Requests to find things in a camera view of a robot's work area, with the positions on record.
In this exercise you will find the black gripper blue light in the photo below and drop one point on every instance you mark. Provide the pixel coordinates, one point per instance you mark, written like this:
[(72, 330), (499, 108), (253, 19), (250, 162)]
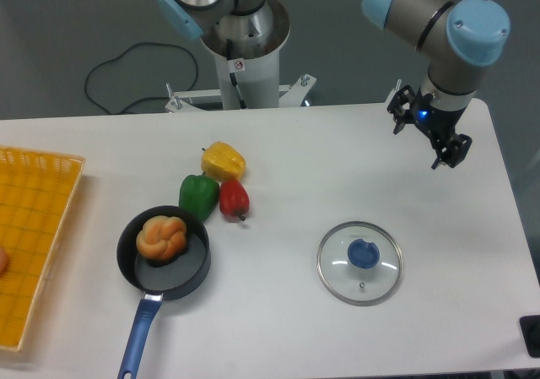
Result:
[(436, 124)]

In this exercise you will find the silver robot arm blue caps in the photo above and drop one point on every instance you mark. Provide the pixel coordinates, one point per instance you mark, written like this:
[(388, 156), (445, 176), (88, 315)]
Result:
[(461, 39)]

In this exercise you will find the glass pot lid blue knob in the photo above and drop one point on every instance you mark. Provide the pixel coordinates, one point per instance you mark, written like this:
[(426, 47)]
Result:
[(359, 263)]

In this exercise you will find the red bell pepper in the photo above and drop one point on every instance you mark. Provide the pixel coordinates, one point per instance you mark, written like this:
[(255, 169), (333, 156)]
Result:
[(234, 201)]

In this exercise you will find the yellow bell pepper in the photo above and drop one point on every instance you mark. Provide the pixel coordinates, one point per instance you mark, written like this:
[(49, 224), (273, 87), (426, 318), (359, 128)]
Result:
[(222, 162)]

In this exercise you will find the black device at table edge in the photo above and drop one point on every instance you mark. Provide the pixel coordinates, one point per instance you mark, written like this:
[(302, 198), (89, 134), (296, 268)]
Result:
[(530, 328)]

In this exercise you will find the green bell pepper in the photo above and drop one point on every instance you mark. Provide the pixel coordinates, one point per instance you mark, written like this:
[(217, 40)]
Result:
[(199, 195)]

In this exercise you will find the knotted bread roll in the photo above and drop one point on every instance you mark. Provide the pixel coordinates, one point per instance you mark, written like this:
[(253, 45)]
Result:
[(162, 238)]

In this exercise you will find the yellow woven basket tray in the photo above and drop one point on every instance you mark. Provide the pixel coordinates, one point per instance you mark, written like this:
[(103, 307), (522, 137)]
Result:
[(37, 188)]

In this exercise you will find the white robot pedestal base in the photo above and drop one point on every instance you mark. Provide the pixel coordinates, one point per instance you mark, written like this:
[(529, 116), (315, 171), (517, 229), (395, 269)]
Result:
[(246, 52)]

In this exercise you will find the dark saucepan blue handle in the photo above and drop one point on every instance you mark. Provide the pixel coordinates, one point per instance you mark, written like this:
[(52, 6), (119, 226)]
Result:
[(159, 282)]

